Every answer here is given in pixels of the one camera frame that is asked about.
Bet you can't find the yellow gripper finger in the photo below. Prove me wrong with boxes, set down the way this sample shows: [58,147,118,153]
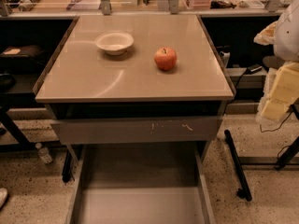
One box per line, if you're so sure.
[256,62,299,123]

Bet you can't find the red apple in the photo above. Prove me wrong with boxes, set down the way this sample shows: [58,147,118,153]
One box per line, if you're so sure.
[154,47,177,71]

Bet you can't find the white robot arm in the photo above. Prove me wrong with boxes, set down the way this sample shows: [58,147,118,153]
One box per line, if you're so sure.
[253,0,299,124]

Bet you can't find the closed top drawer front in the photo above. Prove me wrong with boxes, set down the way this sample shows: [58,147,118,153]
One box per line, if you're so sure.
[51,116,222,145]

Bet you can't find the grey drawer cabinet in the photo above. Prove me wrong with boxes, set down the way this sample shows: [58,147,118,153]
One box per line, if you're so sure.
[32,14,236,185]

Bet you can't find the open middle drawer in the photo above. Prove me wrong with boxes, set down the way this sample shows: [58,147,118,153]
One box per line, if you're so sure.
[65,142,216,224]

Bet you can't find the black phone device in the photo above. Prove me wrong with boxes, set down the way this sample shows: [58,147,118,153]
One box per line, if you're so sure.
[246,64,263,75]

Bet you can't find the black table leg bar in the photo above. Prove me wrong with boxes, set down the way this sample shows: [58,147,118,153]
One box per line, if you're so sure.
[224,130,252,202]

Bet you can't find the white paper bowl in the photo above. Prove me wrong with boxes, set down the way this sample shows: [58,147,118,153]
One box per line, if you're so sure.
[94,31,134,55]

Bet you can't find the clear plastic bottle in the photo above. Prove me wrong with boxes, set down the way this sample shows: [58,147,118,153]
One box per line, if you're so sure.
[36,143,53,164]

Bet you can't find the black bag with label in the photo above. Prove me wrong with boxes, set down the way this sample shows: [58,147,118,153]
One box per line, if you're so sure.
[0,45,44,71]

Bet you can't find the white shoe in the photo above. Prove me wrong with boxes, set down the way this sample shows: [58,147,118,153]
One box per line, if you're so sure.
[0,188,8,208]

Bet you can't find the black cable on floor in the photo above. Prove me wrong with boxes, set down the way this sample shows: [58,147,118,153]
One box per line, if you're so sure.
[259,109,293,134]

